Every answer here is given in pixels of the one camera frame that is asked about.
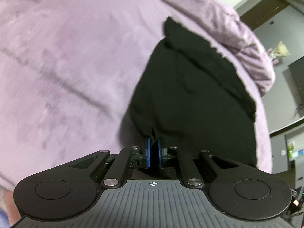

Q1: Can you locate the black garment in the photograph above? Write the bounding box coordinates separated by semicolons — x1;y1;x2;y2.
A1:
129;17;257;167

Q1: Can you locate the purple fuzzy bed blanket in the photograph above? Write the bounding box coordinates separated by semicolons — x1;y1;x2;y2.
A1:
1;0;273;191

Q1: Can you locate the purple crumpled duvet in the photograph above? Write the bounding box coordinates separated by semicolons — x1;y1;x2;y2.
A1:
163;0;276;96

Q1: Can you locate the dried flower bouquet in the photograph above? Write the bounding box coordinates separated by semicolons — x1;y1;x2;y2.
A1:
267;41;290;65

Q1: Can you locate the dark wooden door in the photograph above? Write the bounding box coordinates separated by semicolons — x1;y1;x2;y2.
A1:
240;0;289;31

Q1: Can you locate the black wall television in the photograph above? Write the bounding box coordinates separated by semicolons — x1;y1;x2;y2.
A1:
289;57;304;98

